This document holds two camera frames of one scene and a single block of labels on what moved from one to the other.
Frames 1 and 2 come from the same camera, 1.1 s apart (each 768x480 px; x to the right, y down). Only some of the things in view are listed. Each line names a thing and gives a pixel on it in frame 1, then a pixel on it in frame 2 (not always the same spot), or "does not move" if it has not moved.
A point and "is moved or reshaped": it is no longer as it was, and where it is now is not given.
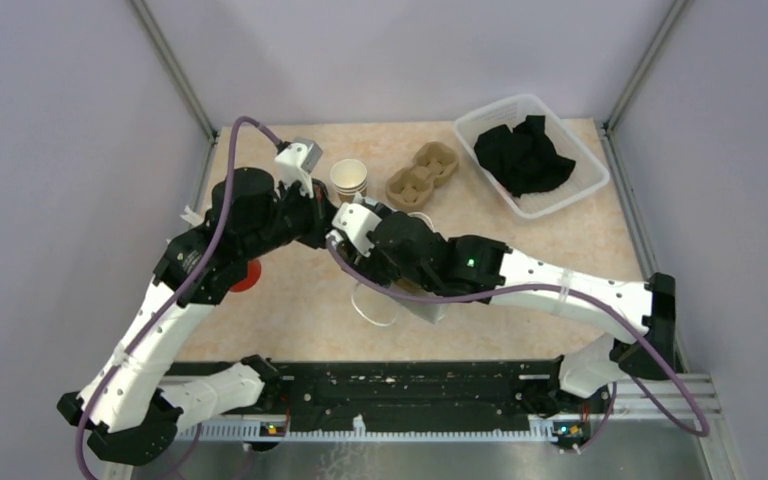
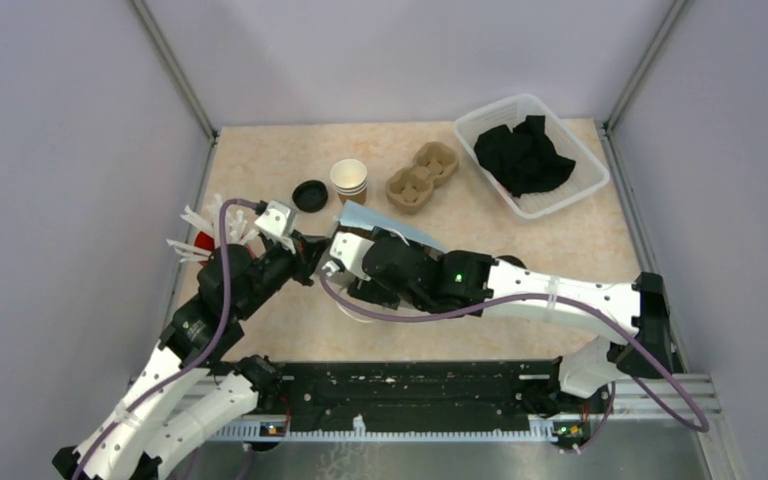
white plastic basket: [587, 176] does not move
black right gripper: [371, 265] -> [372, 290]
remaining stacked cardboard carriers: [410, 187] does not move
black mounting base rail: [415, 390] does not move
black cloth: [522, 157] does not move
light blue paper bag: [381, 309] is moved or reshaped
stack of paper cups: [349, 177] does not move
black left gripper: [320, 208] -> [308, 252]
